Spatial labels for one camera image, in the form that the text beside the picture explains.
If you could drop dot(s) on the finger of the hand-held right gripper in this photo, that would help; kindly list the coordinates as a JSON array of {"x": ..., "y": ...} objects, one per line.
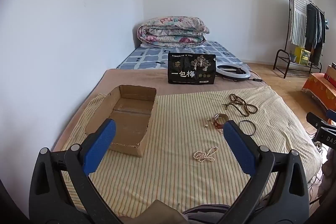
[
  {"x": 332, "y": 115},
  {"x": 319, "y": 123}
]

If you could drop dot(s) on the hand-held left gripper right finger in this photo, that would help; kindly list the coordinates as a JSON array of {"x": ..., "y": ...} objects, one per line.
[{"x": 237, "y": 146}]

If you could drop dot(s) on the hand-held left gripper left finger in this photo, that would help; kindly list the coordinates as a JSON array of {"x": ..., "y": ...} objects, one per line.
[{"x": 101, "y": 145}]

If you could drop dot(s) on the cardboard box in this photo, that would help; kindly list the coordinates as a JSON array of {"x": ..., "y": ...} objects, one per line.
[{"x": 131, "y": 119}]

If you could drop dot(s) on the thin metal bangle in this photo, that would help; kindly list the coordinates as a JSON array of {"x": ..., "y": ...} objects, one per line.
[{"x": 254, "y": 129}]

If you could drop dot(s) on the orange patterned cloth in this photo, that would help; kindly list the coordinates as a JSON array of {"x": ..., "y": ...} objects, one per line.
[{"x": 319, "y": 87}]

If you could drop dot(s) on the pinkish cloth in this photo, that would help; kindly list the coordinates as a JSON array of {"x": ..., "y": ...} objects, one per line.
[{"x": 328, "y": 174}]

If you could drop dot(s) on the brown box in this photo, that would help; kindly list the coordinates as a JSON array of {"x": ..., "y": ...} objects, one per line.
[{"x": 331, "y": 74}]

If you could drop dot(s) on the yellow striped sheet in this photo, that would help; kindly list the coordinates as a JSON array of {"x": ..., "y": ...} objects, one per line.
[{"x": 178, "y": 161}]

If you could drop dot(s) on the yellow box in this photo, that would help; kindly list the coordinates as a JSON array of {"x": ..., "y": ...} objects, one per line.
[{"x": 302, "y": 55}]

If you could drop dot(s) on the brown blanket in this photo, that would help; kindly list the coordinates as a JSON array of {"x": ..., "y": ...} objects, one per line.
[{"x": 136, "y": 77}]

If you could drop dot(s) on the black metal clothes rack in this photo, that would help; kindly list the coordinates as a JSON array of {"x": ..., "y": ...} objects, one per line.
[{"x": 282, "y": 52}]

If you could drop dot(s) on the dark hanging clothes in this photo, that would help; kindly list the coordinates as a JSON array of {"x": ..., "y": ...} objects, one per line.
[{"x": 313, "y": 29}]

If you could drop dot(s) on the black snack bag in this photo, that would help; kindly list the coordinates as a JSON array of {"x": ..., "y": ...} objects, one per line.
[{"x": 191, "y": 69}]

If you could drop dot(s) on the blue checked bed sheet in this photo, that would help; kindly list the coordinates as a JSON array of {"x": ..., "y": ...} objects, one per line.
[{"x": 147, "y": 56}]

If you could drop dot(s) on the striped hanging towel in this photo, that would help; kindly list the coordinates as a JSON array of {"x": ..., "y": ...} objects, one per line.
[{"x": 298, "y": 19}]

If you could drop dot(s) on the folded floral quilt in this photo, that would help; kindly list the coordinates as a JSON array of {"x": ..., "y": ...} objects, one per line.
[{"x": 170, "y": 29}]

